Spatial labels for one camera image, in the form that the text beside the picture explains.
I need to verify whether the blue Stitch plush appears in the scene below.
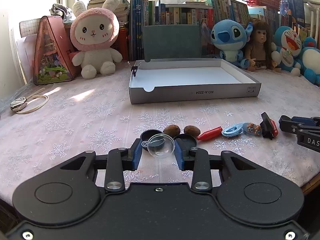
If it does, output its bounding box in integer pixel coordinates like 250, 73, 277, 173
210, 20, 253, 69

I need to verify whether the light blue hair clip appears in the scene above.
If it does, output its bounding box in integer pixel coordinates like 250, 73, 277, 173
221, 122, 244, 137

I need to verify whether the brown haired doll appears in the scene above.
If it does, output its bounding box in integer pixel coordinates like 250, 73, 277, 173
245, 18, 280, 72

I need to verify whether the white cardboard box tray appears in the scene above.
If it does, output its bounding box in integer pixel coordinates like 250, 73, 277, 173
129, 58, 261, 105

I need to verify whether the brown walnut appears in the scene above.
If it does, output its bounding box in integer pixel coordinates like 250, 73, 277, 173
163, 125, 181, 138
183, 125, 201, 138

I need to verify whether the black binder clip on box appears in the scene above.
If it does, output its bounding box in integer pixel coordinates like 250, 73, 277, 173
131, 66, 138, 77

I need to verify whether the clear plastic half dome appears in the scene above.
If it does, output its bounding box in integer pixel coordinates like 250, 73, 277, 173
142, 133, 175, 159

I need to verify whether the pink triangular house box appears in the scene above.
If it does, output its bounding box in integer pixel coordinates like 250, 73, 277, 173
34, 16, 80, 85

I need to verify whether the row of books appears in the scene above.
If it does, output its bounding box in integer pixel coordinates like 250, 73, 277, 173
129, 0, 309, 60

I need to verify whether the pink bunny plush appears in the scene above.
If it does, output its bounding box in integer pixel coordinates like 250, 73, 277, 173
70, 1, 123, 79

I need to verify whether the black round cap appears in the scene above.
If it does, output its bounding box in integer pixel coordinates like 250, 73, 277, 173
140, 129, 162, 151

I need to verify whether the blue bear hair clip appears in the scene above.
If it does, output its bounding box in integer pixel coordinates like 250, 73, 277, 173
242, 122, 262, 137

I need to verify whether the Doraemon plush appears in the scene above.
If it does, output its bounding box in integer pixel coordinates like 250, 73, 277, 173
271, 26, 302, 76

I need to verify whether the red crayon piece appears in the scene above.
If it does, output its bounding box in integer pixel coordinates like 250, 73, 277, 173
197, 126, 223, 141

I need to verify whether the red box behind bunny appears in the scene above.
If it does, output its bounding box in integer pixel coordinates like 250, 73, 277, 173
116, 28, 129, 61

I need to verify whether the black and red clip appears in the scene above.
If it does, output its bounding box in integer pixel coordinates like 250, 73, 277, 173
260, 112, 279, 140

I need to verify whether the black round lid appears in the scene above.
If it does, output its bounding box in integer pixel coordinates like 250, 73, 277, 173
174, 134, 197, 151

